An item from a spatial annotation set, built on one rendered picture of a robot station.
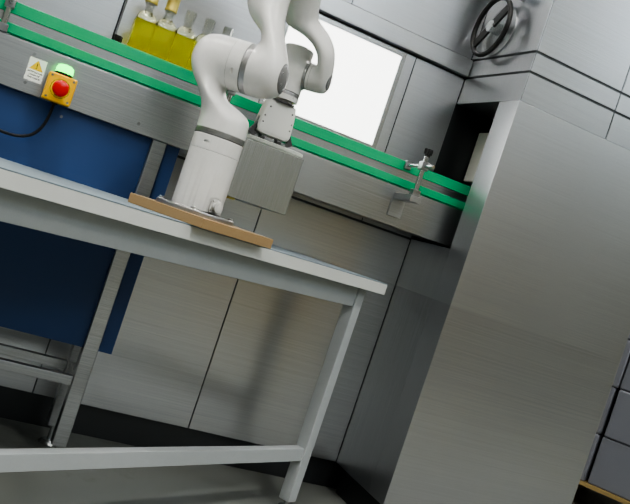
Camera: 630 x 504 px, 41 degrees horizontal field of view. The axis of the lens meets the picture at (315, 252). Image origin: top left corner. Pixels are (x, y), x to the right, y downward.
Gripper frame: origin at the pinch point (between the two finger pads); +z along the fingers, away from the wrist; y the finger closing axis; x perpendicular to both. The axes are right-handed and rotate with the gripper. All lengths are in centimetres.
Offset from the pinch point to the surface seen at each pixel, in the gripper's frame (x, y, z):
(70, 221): 53, 52, 30
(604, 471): -72, -235, 77
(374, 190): -10.6, -41.6, -2.6
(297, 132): -13.7, -12.5, -11.0
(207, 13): -31, 21, -36
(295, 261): 22.9, -9.4, 24.9
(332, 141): -13.0, -23.9, -12.2
